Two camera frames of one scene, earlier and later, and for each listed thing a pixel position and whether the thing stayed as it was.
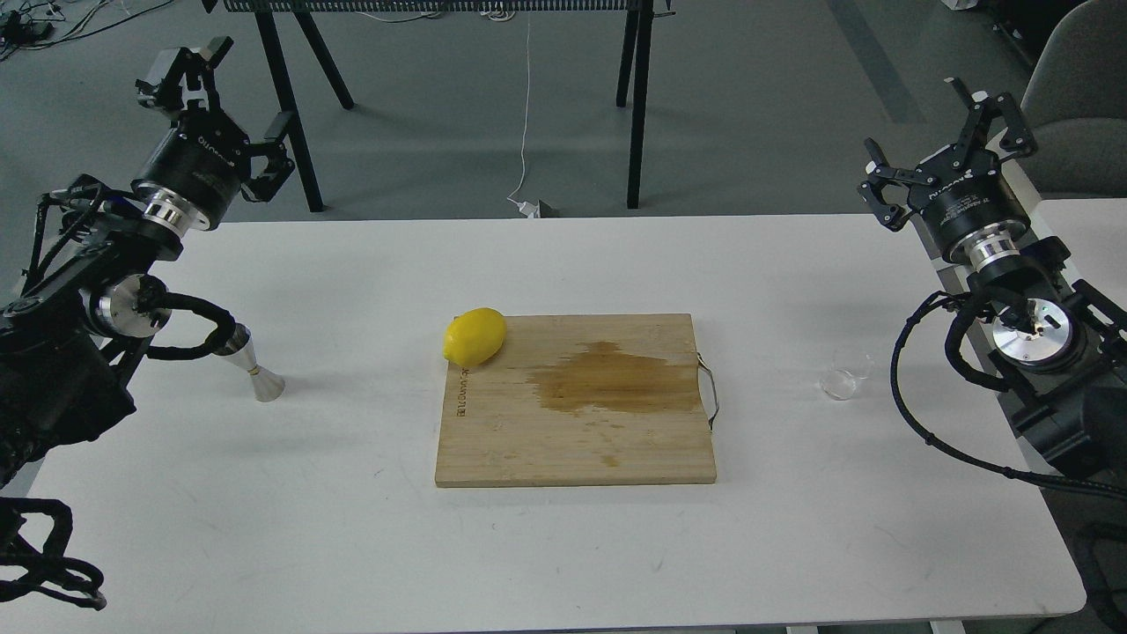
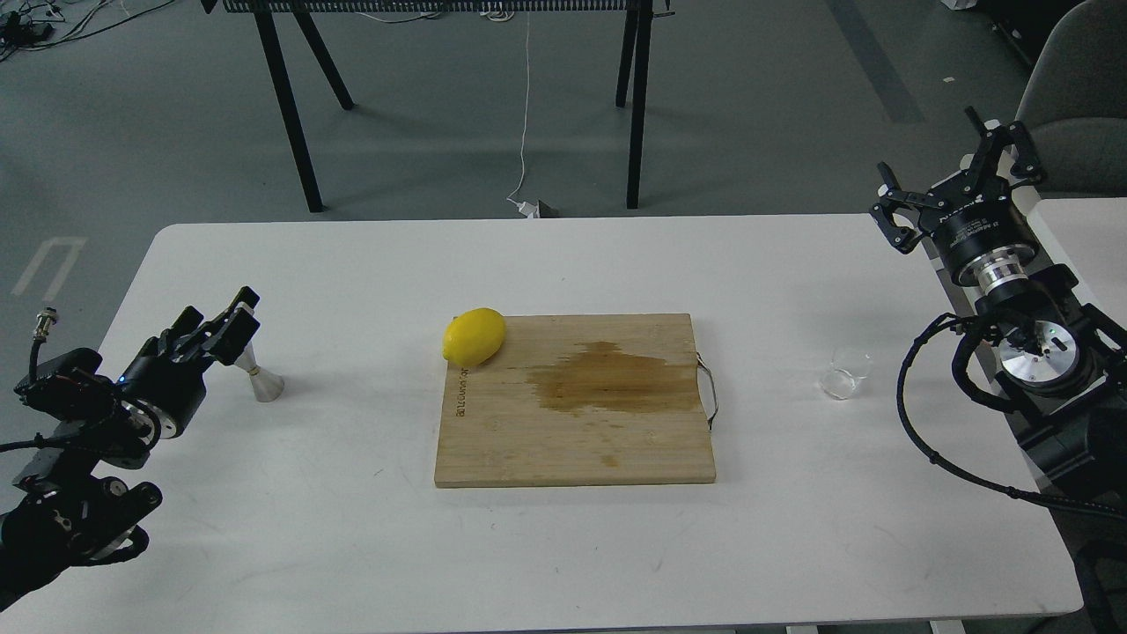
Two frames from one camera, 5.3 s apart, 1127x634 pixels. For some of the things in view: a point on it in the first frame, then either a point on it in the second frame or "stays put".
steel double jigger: (239, 350) stays put
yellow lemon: (475, 336) stays put
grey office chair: (1075, 105) stays put
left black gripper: (195, 177) → (167, 376)
